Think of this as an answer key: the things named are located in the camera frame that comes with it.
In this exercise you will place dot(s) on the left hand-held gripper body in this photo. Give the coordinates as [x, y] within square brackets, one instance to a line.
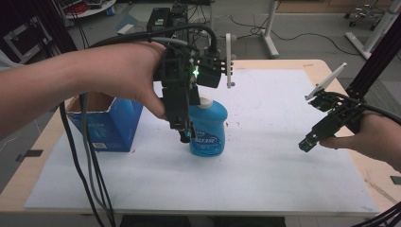
[175, 71]

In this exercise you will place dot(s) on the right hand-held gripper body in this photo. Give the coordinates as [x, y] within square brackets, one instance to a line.
[339, 107]

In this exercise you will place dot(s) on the blue detergent bottle white cap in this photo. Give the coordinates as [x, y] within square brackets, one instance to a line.
[209, 132]

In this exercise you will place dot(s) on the person's right hand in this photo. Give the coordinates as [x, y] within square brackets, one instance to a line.
[372, 140]

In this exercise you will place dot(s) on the person's left hand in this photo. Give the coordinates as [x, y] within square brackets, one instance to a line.
[126, 71]

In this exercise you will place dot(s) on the black electronic device box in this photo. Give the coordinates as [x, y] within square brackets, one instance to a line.
[159, 19]

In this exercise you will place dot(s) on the open blue cardboard box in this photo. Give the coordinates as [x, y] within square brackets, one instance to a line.
[110, 124]

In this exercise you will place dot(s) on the white stand with slanted leg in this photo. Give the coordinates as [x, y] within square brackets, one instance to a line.
[375, 31]

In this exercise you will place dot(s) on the white table mat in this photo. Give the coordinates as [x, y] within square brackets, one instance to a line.
[239, 176]

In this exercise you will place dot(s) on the office chair wheel base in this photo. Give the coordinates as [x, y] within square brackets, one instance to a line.
[362, 14]

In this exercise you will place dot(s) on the white desk leg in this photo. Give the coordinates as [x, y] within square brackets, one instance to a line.
[269, 31]

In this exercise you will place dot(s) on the round white table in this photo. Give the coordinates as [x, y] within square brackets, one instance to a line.
[91, 9]

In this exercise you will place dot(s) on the grey framed panel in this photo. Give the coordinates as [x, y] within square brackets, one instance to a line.
[26, 39]

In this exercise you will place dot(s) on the black metal frame post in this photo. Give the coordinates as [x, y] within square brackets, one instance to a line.
[376, 60]

